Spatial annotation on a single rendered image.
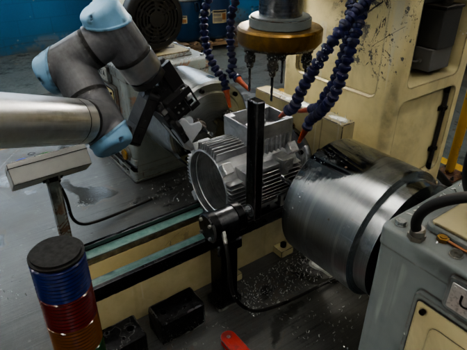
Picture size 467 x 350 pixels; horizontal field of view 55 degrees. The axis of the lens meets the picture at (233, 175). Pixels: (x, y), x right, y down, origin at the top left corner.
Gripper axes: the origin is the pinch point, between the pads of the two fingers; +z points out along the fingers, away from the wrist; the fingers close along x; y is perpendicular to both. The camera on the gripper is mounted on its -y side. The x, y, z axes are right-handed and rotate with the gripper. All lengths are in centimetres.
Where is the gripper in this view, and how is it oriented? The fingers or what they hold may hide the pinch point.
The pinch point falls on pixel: (186, 148)
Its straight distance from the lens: 100.6
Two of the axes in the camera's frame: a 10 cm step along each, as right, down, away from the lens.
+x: -5.9, -4.1, 7.0
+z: 4.0, 6.0, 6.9
